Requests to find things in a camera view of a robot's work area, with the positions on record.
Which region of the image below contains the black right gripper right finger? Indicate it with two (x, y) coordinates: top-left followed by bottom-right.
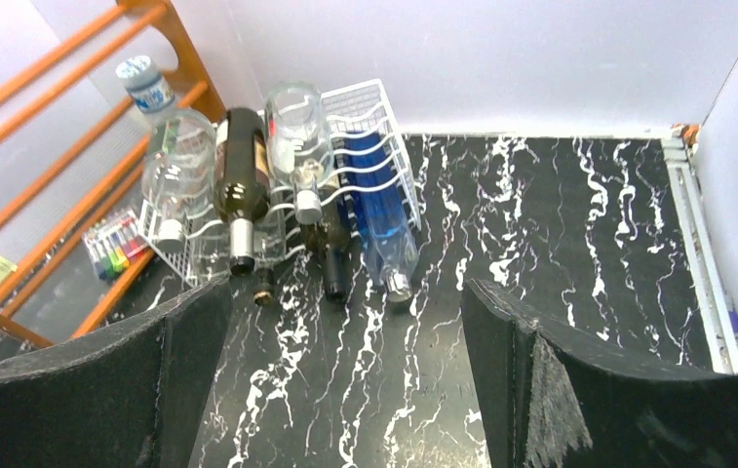
(460, 280), (738, 467)

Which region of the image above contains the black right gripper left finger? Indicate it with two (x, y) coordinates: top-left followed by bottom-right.
(0, 278), (233, 467)

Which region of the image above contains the olive green wine bottle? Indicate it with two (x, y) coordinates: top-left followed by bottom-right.
(214, 107), (270, 276)

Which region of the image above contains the dark green wine bottle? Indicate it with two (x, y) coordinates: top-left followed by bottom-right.
(302, 197), (351, 304)

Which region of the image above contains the clear glass jar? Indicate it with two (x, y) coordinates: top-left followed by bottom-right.
(264, 81), (333, 225)

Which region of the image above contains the clear square whisky bottle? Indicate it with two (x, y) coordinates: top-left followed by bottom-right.
(231, 191), (287, 306)

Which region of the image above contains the box of coloured markers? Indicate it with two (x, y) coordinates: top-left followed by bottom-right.
(82, 207), (147, 282)

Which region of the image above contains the orange wooden shelf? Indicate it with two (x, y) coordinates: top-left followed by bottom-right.
(0, 1), (221, 348)

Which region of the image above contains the white wire wine rack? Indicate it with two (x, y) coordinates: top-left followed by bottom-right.
(137, 78), (423, 287)

